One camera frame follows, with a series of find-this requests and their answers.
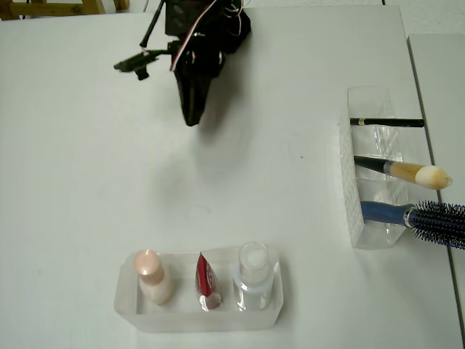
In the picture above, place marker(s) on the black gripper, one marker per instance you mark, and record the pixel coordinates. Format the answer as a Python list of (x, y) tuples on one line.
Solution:
[(195, 84)]

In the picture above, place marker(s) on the pink lotion bottle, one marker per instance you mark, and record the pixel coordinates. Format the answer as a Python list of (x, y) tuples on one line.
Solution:
[(150, 276)]

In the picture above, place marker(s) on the makeup brush with mesh sleeve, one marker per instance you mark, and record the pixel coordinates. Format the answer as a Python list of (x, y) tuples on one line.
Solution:
[(403, 171)]

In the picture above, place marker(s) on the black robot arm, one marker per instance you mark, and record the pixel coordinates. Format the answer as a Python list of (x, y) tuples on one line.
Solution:
[(218, 25)]

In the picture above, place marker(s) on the clear spray bottle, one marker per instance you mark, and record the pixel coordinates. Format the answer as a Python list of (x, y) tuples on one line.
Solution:
[(252, 269)]

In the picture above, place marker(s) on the red hand cream tube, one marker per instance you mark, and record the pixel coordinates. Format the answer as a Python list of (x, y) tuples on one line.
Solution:
[(205, 278)]

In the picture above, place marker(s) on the clear acrylic organizer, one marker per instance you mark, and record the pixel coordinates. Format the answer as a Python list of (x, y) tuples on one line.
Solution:
[(350, 218)]

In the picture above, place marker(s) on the black eyeliner pencil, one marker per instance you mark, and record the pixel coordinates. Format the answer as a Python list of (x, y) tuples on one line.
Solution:
[(392, 122)]

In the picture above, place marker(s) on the blue round hairbrush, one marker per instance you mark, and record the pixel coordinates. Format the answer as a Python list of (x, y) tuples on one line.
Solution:
[(385, 212)]

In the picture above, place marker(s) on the frosted plastic bin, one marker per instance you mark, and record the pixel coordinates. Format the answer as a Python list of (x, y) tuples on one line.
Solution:
[(200, 321)]

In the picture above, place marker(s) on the black gripper camera mount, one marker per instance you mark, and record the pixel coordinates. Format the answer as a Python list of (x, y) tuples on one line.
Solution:
[(132, 63)]

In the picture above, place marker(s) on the wooden frame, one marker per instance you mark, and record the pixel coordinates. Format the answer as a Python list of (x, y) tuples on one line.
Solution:
[(96, 5)]

